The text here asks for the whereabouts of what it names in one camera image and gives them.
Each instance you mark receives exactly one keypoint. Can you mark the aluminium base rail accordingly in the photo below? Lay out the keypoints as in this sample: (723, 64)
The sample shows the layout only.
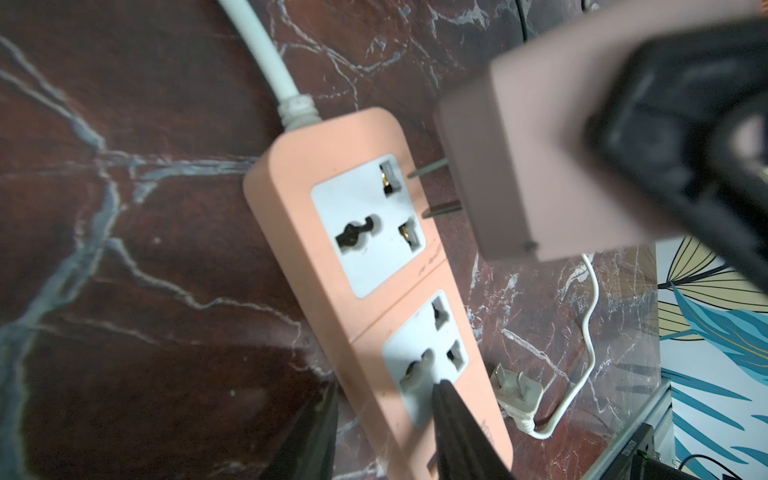
(685, 427)

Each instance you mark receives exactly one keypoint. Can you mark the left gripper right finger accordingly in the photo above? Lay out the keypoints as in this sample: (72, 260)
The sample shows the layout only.
(463, 450)

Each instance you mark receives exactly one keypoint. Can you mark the pink power strip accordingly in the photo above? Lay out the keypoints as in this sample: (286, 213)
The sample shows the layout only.
(342, 215)

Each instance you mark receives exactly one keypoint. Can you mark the pink plug adapter cube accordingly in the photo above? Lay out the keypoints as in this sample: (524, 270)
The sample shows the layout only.
(513, 136)

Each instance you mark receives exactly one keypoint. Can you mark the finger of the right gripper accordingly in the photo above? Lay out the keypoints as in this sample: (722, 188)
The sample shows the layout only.
(667, 126)

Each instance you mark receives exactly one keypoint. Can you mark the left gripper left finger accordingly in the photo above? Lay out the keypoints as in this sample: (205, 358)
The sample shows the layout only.
(308, 451)

